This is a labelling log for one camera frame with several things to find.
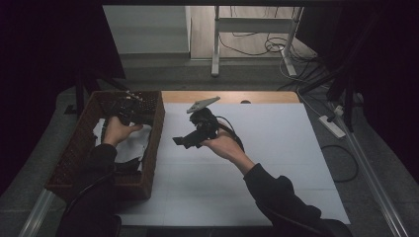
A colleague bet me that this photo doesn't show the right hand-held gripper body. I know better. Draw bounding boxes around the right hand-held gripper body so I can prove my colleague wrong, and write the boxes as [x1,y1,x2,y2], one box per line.
[184,96,221,150]

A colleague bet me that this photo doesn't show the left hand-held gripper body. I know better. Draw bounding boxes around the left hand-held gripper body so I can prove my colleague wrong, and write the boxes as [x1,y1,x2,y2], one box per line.
[100,91,156,126]

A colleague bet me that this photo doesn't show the brown wicker basket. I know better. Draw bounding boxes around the brown wicker basket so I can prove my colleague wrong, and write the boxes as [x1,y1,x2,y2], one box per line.
[44,90,166,201]

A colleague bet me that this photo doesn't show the white shorts with black waistband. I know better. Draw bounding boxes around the white shorts with black waistband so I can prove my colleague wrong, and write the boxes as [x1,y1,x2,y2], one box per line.
[92,118,153,176]

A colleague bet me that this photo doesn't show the person's left hand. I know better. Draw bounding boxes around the person's left hand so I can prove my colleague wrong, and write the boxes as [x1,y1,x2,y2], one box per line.
[102,116,144,148]

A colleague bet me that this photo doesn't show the person's right hand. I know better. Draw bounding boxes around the person's right hand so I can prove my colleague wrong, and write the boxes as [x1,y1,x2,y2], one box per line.
[200,127,256,176]

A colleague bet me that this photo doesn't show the black tripod stand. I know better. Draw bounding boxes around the black tripod stand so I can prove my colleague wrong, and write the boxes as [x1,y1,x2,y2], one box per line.
[297,13,379,133]
[63,65,130,117]

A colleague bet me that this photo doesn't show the white metal stand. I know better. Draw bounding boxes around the white metal stand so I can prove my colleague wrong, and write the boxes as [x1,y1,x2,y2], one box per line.
[210,5,304,78]

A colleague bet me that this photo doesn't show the white table mat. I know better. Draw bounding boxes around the white table mat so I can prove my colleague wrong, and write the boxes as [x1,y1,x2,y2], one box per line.
[117,102,351,227]

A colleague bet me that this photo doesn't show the white power strip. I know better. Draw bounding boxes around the white power strip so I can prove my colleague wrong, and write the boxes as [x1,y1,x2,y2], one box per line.
[318,115,347,139]

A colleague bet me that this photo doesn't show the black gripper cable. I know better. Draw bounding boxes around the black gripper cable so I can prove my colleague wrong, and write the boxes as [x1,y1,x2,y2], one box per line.
[215,116,246,153]
[63,171,117,215]

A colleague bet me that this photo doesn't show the aluminium rail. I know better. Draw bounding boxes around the aluminium rail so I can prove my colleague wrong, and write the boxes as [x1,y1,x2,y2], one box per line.
[18,189,56,237]
[342,124,410,237]

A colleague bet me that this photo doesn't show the black looped floor cable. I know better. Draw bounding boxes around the black looped floor cable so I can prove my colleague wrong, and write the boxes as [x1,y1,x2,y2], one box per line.
[320,144,360,184]

